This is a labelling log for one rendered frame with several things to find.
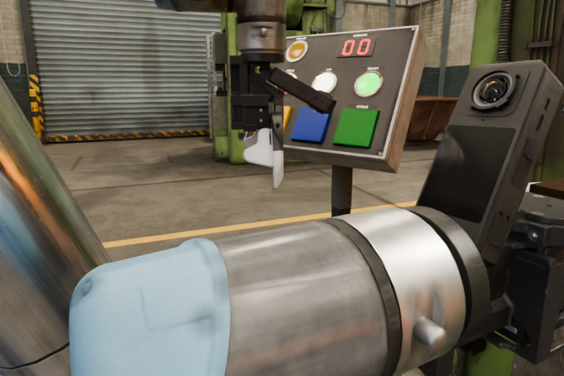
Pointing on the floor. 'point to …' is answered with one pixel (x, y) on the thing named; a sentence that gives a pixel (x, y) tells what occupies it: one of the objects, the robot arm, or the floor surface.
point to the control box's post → (341, 190)
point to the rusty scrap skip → (429, 118)
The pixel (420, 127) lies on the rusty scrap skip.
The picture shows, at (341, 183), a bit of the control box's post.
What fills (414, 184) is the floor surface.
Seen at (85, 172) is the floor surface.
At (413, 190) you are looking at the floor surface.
